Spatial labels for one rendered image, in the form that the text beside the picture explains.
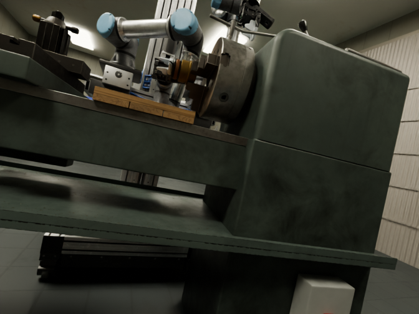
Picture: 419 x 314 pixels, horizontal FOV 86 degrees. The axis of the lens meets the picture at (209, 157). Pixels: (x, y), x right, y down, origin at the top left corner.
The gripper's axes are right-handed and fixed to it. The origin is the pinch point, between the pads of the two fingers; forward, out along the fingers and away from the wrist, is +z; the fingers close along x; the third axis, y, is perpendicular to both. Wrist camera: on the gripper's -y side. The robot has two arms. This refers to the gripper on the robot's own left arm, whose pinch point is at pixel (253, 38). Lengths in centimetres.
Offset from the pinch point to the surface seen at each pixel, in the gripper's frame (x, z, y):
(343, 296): 2, 98, -39
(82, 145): 0, 63, 52
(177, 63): 0.3, 25.5, 30.1
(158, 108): 7, 49, 33
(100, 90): 7, 48, 50
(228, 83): 9.1, 34.2, 12.3
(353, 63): 21.6, 20.1, -29.2
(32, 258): -91, 108, 84
